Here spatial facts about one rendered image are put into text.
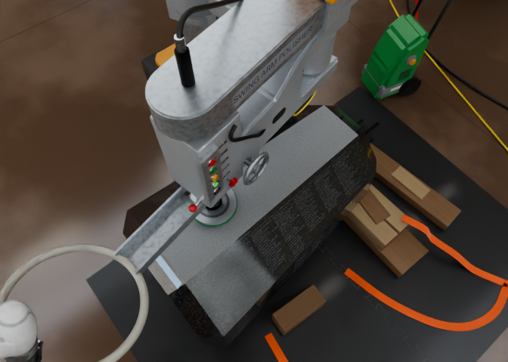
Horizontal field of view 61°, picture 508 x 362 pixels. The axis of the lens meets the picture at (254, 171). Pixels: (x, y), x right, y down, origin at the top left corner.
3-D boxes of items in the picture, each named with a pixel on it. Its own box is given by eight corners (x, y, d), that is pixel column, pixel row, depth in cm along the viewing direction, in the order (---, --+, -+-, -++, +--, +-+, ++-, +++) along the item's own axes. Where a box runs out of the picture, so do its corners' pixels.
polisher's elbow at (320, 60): (277, 60, 187) (279, 26, 170) (305, 36, 194) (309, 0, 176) (311, 84, 181) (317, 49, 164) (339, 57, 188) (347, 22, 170)
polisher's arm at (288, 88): (299, 64, 210) (311, -24, 167) (339, 88, 203) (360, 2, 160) (195, 166, 183) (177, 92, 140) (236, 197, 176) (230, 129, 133)
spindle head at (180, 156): (230, 124, 189) (223, 50, 150) (269, 152, 182) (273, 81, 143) (171, 181, 176) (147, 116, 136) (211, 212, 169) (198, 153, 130)
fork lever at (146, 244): (228, 134, 191) (227, 128, 187) (262, 159, 185) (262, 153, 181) (109, 251, 166) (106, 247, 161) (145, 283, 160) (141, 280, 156)
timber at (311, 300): (283, 335, 250) (284, 332, 239) (271, 318, 254) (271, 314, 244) (323, 305, 258) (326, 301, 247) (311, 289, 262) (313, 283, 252)
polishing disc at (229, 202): (204, 233, 189) (203, 233, 188) (181, 196, 198) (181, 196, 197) (245, 209, 195) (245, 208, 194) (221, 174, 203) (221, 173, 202)
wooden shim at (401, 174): (390, 175, 292) (391, 174, 290) (399, 166, 295) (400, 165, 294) (420, 200, 283) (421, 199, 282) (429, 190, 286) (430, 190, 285)
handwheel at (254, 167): (252, 153, 179) (252, 133, 165) (271, 167, 176) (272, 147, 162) (227, 178, 173) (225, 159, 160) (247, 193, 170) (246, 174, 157)
